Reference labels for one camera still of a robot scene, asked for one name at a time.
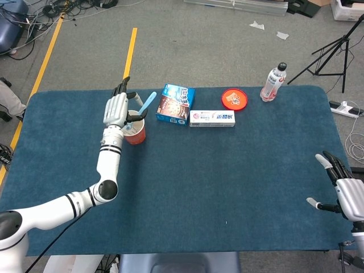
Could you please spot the beige trouser leg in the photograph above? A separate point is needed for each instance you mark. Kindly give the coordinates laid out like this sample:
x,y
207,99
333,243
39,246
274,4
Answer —
x,y
10,99

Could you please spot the light blue toothbrush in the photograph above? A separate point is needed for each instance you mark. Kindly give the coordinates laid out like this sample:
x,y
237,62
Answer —
x,y
148,103

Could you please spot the grey sneaker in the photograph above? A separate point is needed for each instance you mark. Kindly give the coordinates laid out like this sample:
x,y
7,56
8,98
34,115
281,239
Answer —
x,y
5,157

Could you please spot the blue felt table mat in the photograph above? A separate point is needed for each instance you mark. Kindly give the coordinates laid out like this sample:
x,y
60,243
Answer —
x,y
199,176

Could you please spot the navy rounded chair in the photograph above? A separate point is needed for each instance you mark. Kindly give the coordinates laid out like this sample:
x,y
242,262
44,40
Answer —
x,y
8,31

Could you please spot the white power strip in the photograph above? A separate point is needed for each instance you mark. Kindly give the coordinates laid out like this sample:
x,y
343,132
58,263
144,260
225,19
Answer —
x,y
345,109

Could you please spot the white toothpaste box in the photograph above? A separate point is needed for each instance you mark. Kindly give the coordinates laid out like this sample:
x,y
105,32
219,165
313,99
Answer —
x,y
211,118

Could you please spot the crumpled white paper scrap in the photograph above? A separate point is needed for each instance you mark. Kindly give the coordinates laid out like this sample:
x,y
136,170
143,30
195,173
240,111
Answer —
x,y
257,25
282,35

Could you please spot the aluminium profile rails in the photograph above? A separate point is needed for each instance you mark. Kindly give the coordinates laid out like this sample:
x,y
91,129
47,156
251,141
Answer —
x,y
256,7

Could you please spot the black tripod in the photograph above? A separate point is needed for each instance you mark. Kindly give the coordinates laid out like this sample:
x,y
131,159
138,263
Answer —
x,y
346,39

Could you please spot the red paper cup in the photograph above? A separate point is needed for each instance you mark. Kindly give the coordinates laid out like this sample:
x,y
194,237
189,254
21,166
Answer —
x,y
138,138

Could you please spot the black foam brackets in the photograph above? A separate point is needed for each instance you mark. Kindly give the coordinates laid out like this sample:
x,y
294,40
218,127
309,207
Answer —
x,y
301,8

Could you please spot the brown cardboard box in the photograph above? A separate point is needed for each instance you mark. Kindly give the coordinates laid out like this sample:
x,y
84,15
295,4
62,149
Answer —
x,y
320,2

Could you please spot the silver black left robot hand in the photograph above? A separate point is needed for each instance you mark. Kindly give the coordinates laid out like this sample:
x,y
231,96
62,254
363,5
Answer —
x,y
115,109

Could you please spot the blue snack box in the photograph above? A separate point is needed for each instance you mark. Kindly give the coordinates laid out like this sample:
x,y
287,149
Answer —
x,y
175,105

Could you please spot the red round lid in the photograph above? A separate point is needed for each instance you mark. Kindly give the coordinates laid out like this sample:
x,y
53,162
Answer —
x,y
234,99

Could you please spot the clear bottle with pink drink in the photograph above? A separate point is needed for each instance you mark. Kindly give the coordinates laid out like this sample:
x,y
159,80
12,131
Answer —
x,y
272,82

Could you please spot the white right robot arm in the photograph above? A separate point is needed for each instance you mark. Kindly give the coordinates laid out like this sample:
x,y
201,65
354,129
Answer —
x,y
358,241

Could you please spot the white plastic bin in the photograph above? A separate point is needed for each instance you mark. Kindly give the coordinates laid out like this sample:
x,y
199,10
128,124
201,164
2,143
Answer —
x,y
341,12

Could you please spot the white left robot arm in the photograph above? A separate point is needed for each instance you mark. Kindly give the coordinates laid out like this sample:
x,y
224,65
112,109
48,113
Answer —
x,y
108,159

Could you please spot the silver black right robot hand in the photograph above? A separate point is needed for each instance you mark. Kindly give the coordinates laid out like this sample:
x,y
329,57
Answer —
x,y
349,196

